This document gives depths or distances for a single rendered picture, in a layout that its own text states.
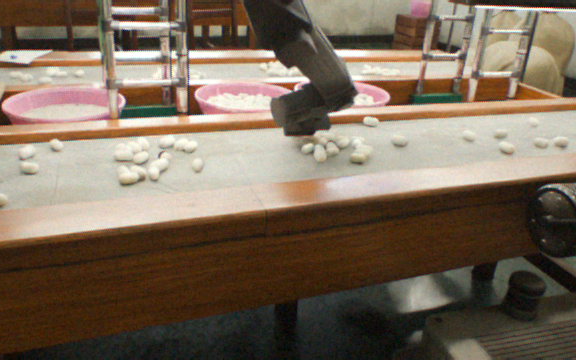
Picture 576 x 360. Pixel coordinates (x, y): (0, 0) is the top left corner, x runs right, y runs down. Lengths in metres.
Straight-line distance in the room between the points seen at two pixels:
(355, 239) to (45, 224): 0.47
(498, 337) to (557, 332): 0.13
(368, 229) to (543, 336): 0.45
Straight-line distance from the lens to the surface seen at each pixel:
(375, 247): 0.89
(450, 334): 1.05
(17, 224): 0.76
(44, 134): 1.10
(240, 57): 1.83
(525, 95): 2.01
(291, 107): 0.91
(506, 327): 1.12
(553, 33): 5.27
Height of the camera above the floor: 1.12
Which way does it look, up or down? 25 degrees down
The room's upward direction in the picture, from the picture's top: 4 degrees clockwise
